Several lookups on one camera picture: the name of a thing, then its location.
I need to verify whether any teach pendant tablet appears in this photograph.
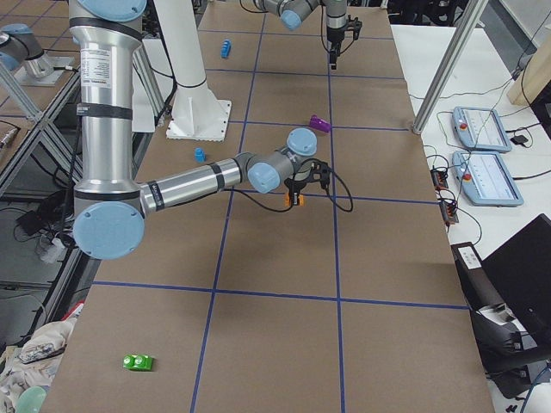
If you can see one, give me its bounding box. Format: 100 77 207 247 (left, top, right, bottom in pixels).
451 151 524 207
452 107 512 153

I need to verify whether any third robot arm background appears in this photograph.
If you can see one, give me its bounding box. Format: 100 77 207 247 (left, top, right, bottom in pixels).
1 23 76 87

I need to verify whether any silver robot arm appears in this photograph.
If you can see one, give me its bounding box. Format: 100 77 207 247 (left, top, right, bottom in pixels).
253 0 352 70
69 1 317 260

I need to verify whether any small blue block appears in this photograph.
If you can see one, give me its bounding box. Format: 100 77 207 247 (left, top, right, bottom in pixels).
194 147 207 163

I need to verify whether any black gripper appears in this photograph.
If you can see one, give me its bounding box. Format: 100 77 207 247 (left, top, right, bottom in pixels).
285 178 306 199
326 26 344 70

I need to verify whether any long blue block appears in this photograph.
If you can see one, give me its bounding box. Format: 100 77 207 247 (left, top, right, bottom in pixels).
220 39 232 59

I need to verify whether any white camera pillar stand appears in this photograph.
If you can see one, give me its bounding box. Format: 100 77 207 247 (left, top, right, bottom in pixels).
154 0 232 141

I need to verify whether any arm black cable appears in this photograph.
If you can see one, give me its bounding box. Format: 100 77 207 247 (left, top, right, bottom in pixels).
223 159 355 213

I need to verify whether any far teach pendant tablet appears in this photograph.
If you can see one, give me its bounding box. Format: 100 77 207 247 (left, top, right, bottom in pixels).
452 107 512 153

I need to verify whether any purple block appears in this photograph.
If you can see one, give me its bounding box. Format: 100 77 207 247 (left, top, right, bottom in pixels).
309 114 331 133

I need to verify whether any near teach pendant tablet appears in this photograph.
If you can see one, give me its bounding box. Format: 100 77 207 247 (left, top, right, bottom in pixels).
451 151 524 207

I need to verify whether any green block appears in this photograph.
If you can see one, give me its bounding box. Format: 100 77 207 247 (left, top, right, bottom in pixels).
122 354 154 372

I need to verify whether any orange trapezoid block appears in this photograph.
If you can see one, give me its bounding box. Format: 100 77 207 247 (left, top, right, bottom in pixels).
284 193 305 208

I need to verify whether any black laptop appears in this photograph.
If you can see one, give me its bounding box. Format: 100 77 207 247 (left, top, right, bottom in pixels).
482 213 551 344

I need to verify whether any patterned cloth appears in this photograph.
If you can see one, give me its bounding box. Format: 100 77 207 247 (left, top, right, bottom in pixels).
1 317 77 412

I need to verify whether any aluminium frame post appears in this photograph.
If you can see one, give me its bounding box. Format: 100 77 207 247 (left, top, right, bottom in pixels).
412 0 489 135

